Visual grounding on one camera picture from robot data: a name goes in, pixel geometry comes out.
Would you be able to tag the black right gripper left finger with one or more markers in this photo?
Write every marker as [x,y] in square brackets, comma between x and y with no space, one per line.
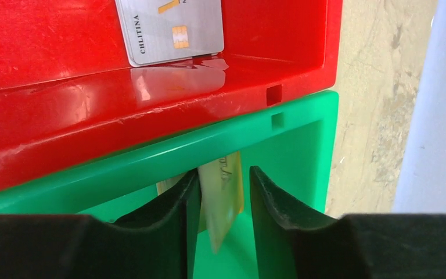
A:
[157,240]

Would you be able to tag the gold card with stripe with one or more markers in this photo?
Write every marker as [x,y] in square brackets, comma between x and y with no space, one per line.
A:
[221,184]

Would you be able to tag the silver credit card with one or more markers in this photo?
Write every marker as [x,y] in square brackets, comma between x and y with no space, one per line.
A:
[165,31]

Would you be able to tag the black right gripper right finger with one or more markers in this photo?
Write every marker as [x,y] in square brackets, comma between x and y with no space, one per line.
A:
[293,240]

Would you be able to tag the gold credit card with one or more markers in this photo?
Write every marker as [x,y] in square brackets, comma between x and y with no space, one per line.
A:
[164,185]

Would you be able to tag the green plastic bin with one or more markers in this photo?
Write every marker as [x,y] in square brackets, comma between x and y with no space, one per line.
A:
[292,143]

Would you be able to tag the red plastic bin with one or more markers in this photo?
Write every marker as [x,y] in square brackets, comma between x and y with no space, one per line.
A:
[69,95]

